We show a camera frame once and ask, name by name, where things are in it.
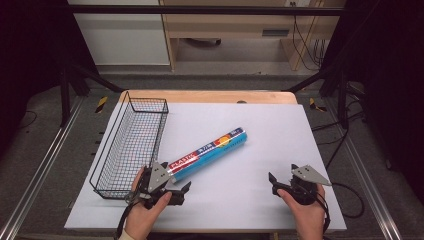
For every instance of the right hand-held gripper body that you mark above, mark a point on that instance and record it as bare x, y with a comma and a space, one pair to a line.
301, 186

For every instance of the blue plastic wrap box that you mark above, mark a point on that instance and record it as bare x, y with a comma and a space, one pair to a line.
208, 154

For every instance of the white cabinet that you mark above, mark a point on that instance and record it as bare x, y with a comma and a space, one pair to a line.
123, 36

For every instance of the black crossbar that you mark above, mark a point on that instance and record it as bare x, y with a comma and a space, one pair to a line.
200, 10

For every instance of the dark curtain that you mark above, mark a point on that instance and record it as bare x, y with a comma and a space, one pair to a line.
30, 60
393, 83

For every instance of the wooden desk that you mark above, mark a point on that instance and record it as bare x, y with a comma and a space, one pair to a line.
230, 23

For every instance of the metal floor rail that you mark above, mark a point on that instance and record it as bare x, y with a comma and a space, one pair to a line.
40, 163
366, 173

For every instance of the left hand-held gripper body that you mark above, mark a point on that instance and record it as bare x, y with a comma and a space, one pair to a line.
159, 176

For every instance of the wooden table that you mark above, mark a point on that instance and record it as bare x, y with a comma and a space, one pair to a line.
206, 96

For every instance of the white table mat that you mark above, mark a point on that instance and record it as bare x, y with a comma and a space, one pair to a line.
253, 186

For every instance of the black metal stand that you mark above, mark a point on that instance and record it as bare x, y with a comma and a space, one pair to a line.
342, 100
65, 100

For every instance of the person's right hand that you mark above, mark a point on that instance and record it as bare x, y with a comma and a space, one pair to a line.
306, 218

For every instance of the person's left hand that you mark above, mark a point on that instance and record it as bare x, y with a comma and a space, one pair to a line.
141, 216

